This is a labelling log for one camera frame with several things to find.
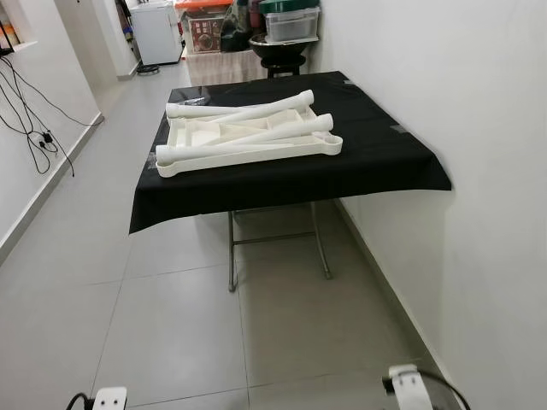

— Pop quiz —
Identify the beige striped cloth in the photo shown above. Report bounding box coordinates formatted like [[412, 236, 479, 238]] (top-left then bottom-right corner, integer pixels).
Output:
[[184, 50, 268, 86]]

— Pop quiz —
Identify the white plastic children table top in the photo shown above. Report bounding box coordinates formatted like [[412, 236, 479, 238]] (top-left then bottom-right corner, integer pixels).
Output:
[[156, 102, 344, 179]]

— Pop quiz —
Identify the orange lid storage box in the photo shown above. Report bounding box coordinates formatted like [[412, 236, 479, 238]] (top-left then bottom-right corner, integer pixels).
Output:
[[175, 0, 233, 57]]

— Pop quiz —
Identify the black wall cable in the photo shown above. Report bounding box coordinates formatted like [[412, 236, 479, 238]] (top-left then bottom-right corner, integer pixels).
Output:
[[0, 56, 103, 129], [0, 77, 52, 174], [38, 128, 76, 178]]

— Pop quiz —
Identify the black tablecloth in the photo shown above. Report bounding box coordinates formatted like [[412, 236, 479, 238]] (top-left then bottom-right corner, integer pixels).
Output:
[[128, 71, 453, 235]]

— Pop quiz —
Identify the black bag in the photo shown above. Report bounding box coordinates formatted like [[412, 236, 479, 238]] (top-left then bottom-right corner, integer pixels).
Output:
[[220, 4, 257, 54]]

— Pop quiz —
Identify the green lid clear container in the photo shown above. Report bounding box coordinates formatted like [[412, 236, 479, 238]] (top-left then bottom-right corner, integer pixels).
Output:
[[259, 0, 321, 44]]

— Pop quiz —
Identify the grey metal folding table frame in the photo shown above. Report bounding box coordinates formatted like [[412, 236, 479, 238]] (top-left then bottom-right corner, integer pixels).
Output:
[[226, 201, 334, 293]]

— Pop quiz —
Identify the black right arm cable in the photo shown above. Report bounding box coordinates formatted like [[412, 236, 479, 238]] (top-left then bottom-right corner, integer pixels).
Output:
[[415, 367, 473, 410]]

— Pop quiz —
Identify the black wok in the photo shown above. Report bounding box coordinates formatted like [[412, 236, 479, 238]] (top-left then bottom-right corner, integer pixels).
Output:
[[248, 32, 319, 61]]

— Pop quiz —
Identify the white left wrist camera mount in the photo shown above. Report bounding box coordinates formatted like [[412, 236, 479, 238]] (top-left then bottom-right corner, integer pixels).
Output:
[[91, 386, 129, 410]]

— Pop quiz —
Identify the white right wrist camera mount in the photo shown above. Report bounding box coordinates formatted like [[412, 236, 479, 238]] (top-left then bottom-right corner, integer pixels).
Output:
[[386, 365, 435, 410]]

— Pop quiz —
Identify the white chest freezer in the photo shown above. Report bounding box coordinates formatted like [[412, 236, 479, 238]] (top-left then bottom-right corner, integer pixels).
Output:
[[128, 0, 185, 67]]

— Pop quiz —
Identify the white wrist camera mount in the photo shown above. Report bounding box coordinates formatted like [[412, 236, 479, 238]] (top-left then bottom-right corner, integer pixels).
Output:
[[91, 386, 129, 410], [386, 365, 435, 410]]

